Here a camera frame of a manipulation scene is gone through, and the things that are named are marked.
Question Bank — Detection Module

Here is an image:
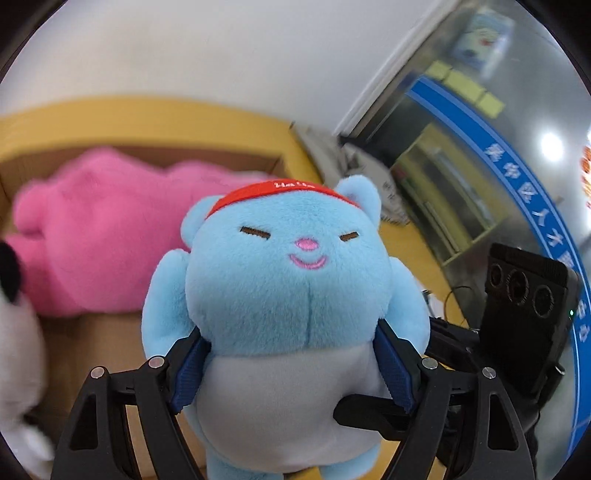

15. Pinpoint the yellow sticky note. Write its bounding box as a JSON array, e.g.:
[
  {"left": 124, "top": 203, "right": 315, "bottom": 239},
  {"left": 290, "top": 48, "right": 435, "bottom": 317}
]
[
  {"left": 444, "top": 69, "right": 484, "bottom": 100},
  {"left": 425, "top": 60, "right": 456, "bottom": 86},
  {"left": 475, "top": 90, "right": 507, "bottom": 117}
]

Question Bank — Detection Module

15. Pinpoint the white panda plush toy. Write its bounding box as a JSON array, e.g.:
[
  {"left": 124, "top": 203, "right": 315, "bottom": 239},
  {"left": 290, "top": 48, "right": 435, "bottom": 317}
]
[{"left": 0, "top": 241, "right": 57, "bottom": 479}]

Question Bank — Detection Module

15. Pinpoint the blue and white wall poster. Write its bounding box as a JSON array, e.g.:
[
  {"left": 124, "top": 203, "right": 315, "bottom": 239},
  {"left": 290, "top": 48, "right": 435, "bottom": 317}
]
[{"left": 451, "top": 9, "right": 515, "bottom": 80}]

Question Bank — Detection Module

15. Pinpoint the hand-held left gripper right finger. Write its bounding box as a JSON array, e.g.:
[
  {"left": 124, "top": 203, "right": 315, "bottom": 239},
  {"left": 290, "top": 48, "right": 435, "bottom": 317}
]
[{"left": 373, "top": 318, "right": 537, "bottom": 480}]

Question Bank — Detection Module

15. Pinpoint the blue curved banner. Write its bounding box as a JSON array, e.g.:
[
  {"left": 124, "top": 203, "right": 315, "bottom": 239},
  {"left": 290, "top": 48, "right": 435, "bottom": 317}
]
[{"left": 408, "top": 76, "right": 591, "bottom": 437}]

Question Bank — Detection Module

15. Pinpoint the grey cloth bag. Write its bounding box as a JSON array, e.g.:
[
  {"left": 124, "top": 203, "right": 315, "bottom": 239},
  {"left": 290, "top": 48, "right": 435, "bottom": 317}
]
[{"left": 290, "top": 122, "right": 408, "bottom": 227}]

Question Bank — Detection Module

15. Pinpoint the glass door cabinet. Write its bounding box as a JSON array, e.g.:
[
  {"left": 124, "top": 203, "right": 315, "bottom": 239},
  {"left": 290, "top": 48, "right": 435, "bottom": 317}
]
[{"left": 337, "top": 0, "right": 591, "bottom": 444}]

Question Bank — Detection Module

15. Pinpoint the brown cardboard box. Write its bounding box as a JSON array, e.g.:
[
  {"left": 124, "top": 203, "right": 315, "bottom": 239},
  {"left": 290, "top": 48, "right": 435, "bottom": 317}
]
[{"left": 0, "top": 145, "right": 288, "bottom": 480}]

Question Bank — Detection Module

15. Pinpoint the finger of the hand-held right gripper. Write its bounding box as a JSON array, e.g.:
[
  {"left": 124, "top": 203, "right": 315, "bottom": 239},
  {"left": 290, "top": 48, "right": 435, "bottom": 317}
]
[
  {"left": 422, "top": 316, "right": 483, "bottom": 371},
  {"left": 332, "top": 394, "right": 420, "bottom": 442}
]

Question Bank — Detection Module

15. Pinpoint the blue bear plush toy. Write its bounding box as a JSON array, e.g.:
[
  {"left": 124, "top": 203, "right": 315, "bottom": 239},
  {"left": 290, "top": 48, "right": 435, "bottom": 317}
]
[{"left": 141, "top": 174, "right": 433, "bottom": 480}]

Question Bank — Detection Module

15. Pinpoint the black cable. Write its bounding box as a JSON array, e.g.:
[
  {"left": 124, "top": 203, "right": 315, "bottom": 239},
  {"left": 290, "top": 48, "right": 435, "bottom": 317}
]
[{"left": 442, "top": 286, "right": 470, "bottom": 325}]

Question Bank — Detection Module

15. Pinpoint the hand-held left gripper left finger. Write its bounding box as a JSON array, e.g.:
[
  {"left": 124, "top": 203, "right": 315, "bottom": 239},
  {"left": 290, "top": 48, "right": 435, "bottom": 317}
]
[{"left": 51, "top": 327, "right": 214, "bottom": 480}]

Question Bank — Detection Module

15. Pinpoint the pink plush toy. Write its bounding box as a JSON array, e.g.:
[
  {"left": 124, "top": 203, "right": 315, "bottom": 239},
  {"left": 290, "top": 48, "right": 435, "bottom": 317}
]
[{"left": 11, "top": 146, "right": 279, "bottom": 317}]

